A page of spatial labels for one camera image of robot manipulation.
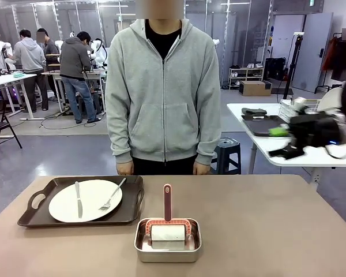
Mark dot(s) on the person in dark vest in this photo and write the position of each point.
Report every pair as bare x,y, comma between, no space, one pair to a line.
50,49

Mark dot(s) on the background workbench table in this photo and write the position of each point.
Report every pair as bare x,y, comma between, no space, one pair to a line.
95,75

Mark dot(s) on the white power socket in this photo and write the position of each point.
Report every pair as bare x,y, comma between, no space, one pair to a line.
316,179

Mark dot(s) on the black equipment case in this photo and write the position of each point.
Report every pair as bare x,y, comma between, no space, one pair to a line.
274,69

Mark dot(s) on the dark tray on side table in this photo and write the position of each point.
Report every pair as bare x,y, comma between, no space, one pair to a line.
259,125

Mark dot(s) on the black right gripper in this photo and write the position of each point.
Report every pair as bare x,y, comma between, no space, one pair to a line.
314,130

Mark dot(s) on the dark hanging garment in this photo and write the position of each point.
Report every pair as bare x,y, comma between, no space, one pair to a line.
344,60

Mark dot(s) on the person in dark hoodie jeans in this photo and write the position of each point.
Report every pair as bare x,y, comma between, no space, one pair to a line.
72,60

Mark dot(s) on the person's right forearm grey sleeve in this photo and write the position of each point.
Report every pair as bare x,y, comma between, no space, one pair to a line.
119,138

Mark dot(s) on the person's left forearm grey sleeve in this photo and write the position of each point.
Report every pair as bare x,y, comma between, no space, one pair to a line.
209,138

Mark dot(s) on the dark folded cloth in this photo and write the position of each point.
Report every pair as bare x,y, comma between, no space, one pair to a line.
253,111

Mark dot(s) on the person's left hand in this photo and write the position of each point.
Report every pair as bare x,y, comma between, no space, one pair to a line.
201,170

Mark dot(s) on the white round dinner plate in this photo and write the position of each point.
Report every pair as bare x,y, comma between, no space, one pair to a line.
63,205

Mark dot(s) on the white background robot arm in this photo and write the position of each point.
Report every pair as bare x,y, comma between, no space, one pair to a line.
98,52
1,47

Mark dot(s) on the person in light grey hoodie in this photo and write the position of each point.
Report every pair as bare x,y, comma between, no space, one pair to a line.
29,54

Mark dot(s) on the black clothes rack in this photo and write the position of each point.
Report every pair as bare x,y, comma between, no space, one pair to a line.
338,36

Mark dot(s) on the dark brown serving tray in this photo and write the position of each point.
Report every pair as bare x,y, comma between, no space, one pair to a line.
37,216

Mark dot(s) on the cardboard box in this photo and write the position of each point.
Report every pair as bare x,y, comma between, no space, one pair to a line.
253,89

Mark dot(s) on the black tripod stand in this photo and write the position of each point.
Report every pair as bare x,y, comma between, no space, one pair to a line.
295,57

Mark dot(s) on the grey door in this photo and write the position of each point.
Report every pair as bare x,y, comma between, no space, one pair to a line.
311,57

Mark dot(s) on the white shoe rack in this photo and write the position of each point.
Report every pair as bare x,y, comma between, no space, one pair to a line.
245,75

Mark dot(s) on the silver table knife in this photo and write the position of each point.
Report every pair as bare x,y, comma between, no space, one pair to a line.
79,205

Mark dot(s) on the silver fork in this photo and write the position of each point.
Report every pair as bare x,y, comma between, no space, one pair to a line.
112,196

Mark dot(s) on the white side table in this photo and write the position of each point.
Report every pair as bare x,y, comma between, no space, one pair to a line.
248,138

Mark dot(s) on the black folding chair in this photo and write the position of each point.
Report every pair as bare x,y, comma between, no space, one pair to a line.
0,127

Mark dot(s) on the person's right hand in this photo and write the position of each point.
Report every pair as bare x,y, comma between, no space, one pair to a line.
125,170

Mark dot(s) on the rectangular stainless steel container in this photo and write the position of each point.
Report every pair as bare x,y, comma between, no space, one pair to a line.
167,255

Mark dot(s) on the white standing desk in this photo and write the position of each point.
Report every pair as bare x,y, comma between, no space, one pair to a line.
5,79

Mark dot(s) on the red hanging garment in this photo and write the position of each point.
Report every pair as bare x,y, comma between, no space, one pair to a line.
329,57

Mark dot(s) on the blue grey plastic stool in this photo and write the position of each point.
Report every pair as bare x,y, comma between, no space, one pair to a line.
226,144

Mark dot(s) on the green cloth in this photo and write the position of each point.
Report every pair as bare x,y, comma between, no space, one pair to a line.
18,75

